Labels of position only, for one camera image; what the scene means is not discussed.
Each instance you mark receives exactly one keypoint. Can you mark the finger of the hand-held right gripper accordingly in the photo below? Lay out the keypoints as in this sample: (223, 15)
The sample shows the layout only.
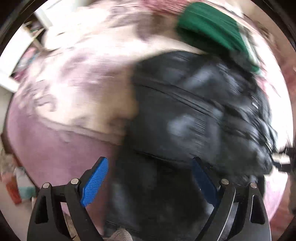
(283, 165)

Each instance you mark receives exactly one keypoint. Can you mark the green garment with white stripes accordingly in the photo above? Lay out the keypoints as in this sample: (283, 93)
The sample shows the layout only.
(208, 25)

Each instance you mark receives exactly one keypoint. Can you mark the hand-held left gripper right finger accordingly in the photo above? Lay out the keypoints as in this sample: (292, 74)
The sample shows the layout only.
(203, 178)

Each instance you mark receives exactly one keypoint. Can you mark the black jacket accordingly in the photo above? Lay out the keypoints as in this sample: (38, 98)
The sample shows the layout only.
(175, 104)

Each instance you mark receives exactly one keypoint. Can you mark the floral plush blanket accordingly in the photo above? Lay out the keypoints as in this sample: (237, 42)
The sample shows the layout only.
(81, 81)

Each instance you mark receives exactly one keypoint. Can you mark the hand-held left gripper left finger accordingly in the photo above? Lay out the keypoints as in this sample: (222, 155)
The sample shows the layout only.
(96, 180)

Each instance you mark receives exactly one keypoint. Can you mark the orange packet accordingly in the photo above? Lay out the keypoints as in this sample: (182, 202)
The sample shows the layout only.
(14, 193)

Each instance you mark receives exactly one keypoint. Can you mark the white wardrobe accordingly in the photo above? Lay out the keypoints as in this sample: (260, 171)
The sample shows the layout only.
(20, 39)

